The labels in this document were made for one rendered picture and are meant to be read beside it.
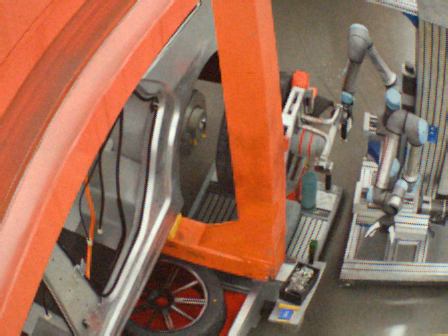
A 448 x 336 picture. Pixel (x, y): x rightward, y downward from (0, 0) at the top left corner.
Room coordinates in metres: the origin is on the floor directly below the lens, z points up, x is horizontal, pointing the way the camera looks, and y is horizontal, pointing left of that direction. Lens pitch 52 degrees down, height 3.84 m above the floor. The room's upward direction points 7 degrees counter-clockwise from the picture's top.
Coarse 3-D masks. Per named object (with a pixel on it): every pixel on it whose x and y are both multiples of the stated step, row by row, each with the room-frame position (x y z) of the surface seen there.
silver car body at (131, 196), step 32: (192, 32) 2.54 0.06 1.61; (160, 64) 2.28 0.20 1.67; (192, 64) 2.48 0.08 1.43; (160, 96) 2.29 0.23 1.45; (128, 128) 2.39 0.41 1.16; (160, 128) 2.22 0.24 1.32; (32, 160) 1.66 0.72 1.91; (96, 160) 2.19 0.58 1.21; (128, 160) 2.31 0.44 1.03; (160, 160) 2.17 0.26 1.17; (96, 192) 2.19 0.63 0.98; (128, 192) 2.14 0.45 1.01; (160, 192) 2.12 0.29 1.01; (64, 224) 2.14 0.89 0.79; (96, 224) 2.12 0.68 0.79; (128, 224) 2.08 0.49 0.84; (160, 224) 2.02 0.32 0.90; (64, 256) 1.43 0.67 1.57; (96, 256) 1.92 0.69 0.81; (128, 256) 1.79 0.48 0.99; (64, 288) 1.32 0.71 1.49; (96, 288) 1.50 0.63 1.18; (128, 288) 1.65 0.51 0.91; (32, 320) 1.48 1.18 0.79; (64, 320) 1.22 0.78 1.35; (96, 320) 1.37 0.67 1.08
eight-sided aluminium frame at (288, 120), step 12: (300, 96) 2.49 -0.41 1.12; (312, 96) 2.65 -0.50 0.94; (288, 108) 2.42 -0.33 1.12; (288, 120) 2.35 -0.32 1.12; (288, 132) 2.31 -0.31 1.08; (288, 144) 2.27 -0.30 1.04; (300, 156) 2.53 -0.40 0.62; (300, 168) 2.45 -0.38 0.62; (288, 180) 2.38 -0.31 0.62; (288, 192) 2.25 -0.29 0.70
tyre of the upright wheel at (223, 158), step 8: (280, 72) 2.67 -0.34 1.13; (280, 80) 2.57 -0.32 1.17; (288, 80) 2.59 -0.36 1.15; (280, 88) 2.50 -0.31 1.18; (288, 88) 2.57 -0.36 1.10; (224, 112) 2.43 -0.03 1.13; (224, 120) 2.40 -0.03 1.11; (224, 128) 2.37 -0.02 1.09; (224, 136) 2.34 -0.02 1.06; (224, 144) 2.32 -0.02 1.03; (224, 152) 2.30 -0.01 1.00; (216, 160) 2.31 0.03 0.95; (224, 160) 2.29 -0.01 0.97; (216, 168) 2.30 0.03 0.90; (224, 168) 2.27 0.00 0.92; (288, 168) 2.51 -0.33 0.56; (224, 176) 2.27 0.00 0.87; (232, 176) 2.25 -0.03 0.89; (224, 184) 2.28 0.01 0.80; (232, 184) 2.25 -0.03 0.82; (232, 192) 2.29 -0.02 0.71
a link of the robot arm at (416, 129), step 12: (408, 120) 2.00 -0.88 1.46; (420, 120) 1.99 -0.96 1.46; (408, 132) 1.96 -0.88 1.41; (420, 132) 1.93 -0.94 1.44; (408, 144) 1.99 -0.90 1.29; (420, 144) 1.93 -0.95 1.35; (408, 156) 1.97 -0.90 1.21; (408, 168) 1.96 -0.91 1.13; (408, 180) 1.94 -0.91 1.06; (408, 192) 1.93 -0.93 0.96
